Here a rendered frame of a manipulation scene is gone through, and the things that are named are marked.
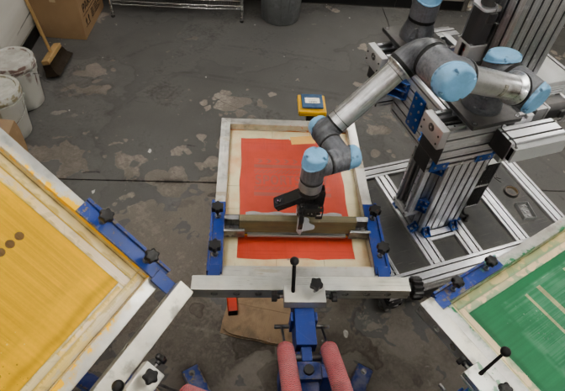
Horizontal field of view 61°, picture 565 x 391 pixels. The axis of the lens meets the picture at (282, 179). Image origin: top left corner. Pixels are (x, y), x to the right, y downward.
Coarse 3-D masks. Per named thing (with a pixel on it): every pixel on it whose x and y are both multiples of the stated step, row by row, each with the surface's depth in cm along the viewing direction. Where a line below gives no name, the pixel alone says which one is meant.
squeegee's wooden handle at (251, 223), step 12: (240, 216) 163; (252, 216) 163; (264, 216) 164; (276, 216) 164; (288, 216) 164; (324, 216) 166; (336, 216) 166; (348, 216) 167; (240, 228) 165; (252, 228) 165; (264, 228) 165; (276, 228) 166; (288, 228) 166; (324, 228) 167; (336, 228) 167; (348, 228) 167
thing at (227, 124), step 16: (224, 128) 204; (240, 128) 208; (256, 128) 208; (272, 128) 208; (288, 128) 209; (304, 128) 209; (352, 128) 210; (224, 144) 197; (352, 144) 203; (224, 160) 190; (224, 176) 185; (224, 192) 179; (368, 192) 185; (368, 240) 169; (224, 272) 156; (240, 272) 156; (256, 272) 156; (272, 272) 157; (288, 272) 157; (304, 272) 158; (320, 272) 158; (336, 272) 159; (352, 272) 159; (368, 272) 160
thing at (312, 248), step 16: (304, 144) 206; (336, 176) 194; (336, 192) 188; (320, 208) 182; (336, 208) 182; (304, 240) 171; (320, 240) 171; (336, 240) 172; (304, 256) 166; (320, 256) 167; (336, 256) 167; (352, 256) 168
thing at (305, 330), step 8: (296, 312) 142; (304, 312) 142; (312, 312) 143; (296, 320) 140; (304, 320) 141; (312, 320) 141; (296, 328) 139; (304, 328) 139; (312, 328) 139; (296, 336) 137; (304, 336) 137; (312, 336) 137; (296, 344) 136; (304, 344) 136; (312, 344) 136
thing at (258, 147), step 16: (256, 144) 203; (272, 144) 204; (288, 144) 205; (240, 176) 190; (240, 192) 184; (240, 208) 179; (256, 208) 180; (272, 208) 180; (288, 208) 181; (240, 240) 169; (256, 240) 169; (272, 240) 170; (288, 240) 170; (240, 256) 164; (256, 256) 165; (272, 256) 165; (288, 256) 166
